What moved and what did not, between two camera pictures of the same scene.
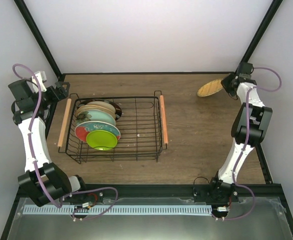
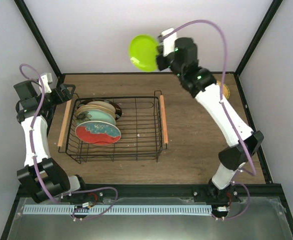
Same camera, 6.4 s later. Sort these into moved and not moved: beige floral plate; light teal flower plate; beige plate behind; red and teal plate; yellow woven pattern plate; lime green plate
Moved: lime green plate; yellow woven pattern plate
Not moved: beige plate behind; red and teal plate; beige floral plate; light teal flower plate
